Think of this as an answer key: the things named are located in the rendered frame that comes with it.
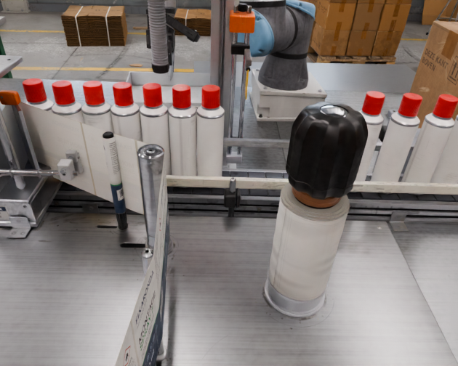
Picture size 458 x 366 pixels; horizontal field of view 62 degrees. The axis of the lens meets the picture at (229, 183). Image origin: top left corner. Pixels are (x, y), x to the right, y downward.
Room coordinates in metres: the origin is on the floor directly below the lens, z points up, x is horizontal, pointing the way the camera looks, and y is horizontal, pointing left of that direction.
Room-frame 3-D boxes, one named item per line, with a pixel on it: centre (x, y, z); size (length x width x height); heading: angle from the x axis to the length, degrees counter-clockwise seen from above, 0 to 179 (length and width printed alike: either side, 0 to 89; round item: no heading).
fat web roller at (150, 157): (0.46, 0.11, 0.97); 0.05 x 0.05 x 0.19
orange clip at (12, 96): (0.57, 0.36, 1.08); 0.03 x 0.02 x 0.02; 92
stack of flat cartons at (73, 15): (4.62, 1.62, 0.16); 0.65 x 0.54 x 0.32; 101
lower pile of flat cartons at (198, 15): (5.24, 0.49, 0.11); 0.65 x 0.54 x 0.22; 93
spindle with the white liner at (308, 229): (0.37, -0.11, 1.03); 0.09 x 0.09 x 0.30
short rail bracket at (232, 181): (0.56, -0.01, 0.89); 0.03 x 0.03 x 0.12; 2
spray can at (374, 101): (0.66, -0.26, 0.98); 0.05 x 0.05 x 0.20
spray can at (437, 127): (0.66, -0.39, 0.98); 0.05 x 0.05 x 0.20
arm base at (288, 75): (1.13, -0.15, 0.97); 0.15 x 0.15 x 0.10
